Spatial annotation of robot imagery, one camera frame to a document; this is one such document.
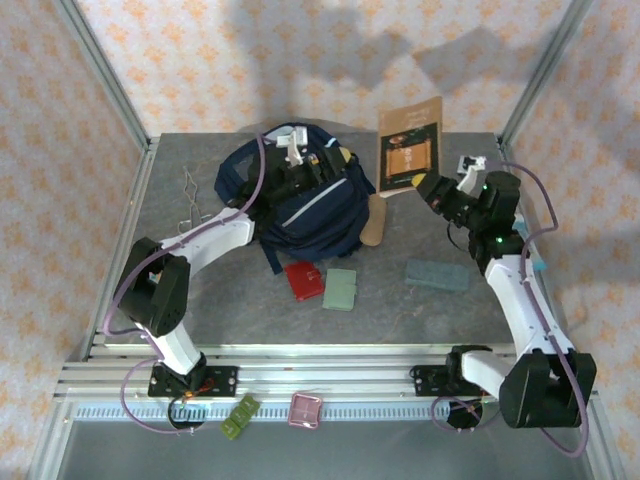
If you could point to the brown book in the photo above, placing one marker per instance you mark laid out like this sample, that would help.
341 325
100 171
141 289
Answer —
410 145

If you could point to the navy blue backpack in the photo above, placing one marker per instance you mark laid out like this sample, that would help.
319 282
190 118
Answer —
320 220

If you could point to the tan oblong case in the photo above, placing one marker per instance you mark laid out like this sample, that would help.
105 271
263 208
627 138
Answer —
374 225

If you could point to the grey-blue fabric pouch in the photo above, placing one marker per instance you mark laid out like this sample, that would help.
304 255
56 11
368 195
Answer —
437 276

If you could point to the red plastic case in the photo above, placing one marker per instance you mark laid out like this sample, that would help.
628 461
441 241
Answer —
302 281

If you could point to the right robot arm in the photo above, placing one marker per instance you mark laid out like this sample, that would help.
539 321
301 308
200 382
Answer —
525 310

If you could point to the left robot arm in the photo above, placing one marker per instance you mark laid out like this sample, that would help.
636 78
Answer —
215 240

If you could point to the light blue wipes pack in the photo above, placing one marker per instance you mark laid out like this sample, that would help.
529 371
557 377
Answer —
539 262

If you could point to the sage green case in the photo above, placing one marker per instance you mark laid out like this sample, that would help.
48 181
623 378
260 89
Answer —
340 290

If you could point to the pink square dish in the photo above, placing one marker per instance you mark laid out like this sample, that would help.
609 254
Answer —
306 411

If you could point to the olive green block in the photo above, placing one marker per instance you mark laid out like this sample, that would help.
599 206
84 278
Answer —
240 417

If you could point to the grey metal shelf panel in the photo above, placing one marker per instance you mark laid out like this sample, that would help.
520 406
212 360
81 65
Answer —
320 455

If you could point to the aluminium side rail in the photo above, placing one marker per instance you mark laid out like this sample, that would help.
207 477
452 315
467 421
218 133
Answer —
511 170
134 200

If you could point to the aluminium frame post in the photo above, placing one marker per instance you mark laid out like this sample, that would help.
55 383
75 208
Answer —
542 65
102 65

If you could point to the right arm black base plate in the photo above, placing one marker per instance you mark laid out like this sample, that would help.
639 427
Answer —
425 380

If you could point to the aluminium cross rail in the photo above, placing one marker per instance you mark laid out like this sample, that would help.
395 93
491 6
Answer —
325 372

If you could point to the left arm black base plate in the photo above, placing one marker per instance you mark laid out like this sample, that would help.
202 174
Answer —
225 382

